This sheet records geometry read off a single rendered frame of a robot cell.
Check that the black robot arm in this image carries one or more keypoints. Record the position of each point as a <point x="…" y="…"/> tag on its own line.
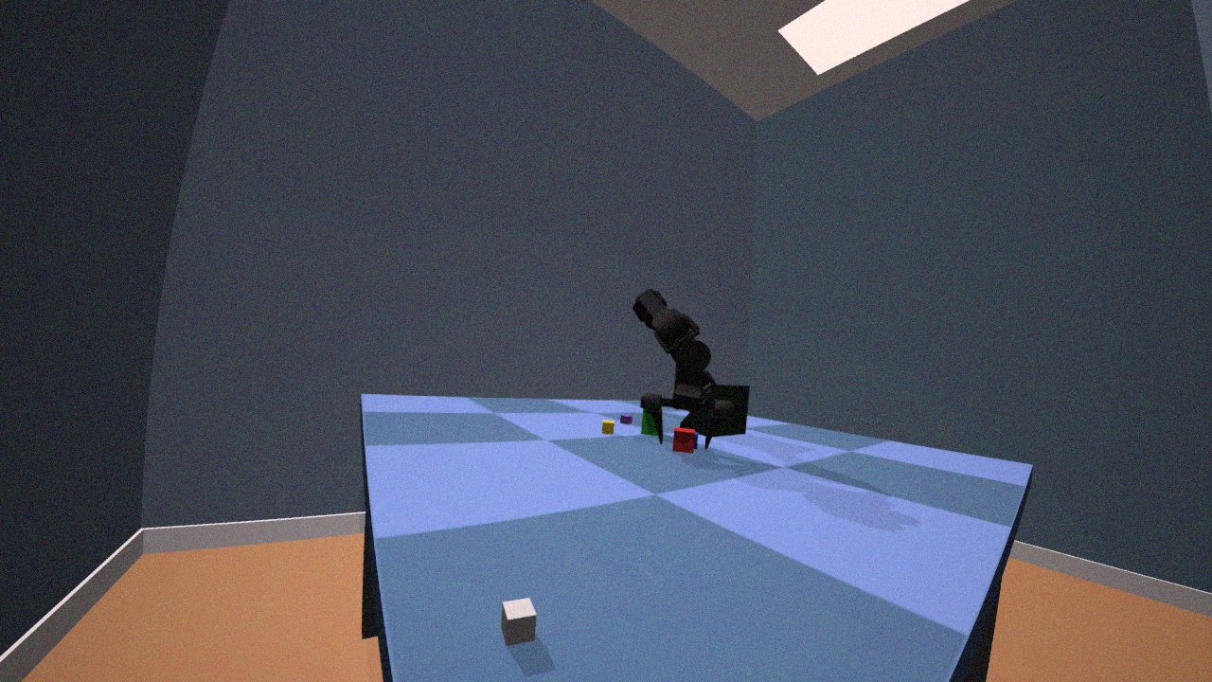
<point x="675" y="331"/>

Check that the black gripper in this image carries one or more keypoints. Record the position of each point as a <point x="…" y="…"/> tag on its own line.
<point x="720" y="408"/>

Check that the red block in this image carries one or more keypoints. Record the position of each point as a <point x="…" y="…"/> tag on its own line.
<point x="683" y="440"/>

